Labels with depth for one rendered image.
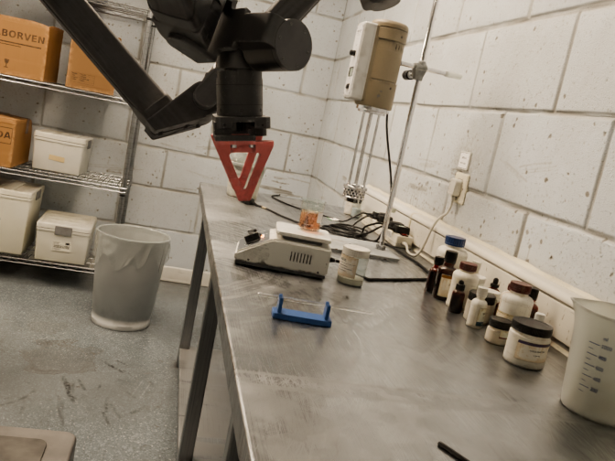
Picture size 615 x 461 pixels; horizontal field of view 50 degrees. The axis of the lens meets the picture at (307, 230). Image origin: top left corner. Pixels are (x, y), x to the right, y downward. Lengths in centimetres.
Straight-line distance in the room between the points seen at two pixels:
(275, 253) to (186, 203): 246
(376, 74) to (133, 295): 165
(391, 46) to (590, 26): 50
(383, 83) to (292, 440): 121
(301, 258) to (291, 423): 68
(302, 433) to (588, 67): 104
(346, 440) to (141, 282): 230
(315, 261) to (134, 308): 172
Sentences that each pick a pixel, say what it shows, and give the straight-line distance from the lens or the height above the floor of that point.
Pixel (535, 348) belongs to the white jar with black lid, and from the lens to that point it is 115.
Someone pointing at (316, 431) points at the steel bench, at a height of 75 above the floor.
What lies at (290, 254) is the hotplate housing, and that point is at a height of 79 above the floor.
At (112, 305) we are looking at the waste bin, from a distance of 302.
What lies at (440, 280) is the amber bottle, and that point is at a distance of 147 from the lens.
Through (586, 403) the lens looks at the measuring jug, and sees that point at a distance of 102.
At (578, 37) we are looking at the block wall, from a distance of 159.
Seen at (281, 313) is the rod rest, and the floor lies 76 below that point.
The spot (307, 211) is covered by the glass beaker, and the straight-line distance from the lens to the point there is 143.
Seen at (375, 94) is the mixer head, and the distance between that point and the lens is 177.
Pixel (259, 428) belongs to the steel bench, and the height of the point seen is 75.
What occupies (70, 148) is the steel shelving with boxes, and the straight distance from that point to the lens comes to 351.
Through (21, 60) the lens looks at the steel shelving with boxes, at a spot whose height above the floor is 107.
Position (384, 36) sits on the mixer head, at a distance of 178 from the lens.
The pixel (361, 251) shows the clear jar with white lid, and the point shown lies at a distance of 139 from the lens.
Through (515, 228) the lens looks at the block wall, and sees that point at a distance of 161.
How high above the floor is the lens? 108
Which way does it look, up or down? 10 degrees down
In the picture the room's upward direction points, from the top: 12 degrees clockwise
